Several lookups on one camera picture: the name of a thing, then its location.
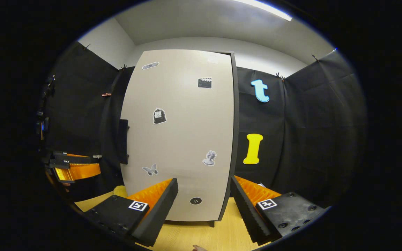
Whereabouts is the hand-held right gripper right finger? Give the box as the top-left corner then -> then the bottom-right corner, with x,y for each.
230,175 -> 328,245

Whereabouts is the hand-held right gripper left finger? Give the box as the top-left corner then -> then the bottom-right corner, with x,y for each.
84,178 -> 179,247

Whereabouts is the black cabinet door handle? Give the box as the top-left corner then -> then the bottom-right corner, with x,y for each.
118,119 -> 130,165

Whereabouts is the beige cabinet door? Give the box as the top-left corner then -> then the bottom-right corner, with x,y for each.
119,48 -> 236,222

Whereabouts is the black backdrop cloth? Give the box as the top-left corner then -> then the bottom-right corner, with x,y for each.
42,41 -> 368,210

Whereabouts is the long ceiling light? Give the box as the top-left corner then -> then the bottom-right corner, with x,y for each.
232,0 -> 293,22

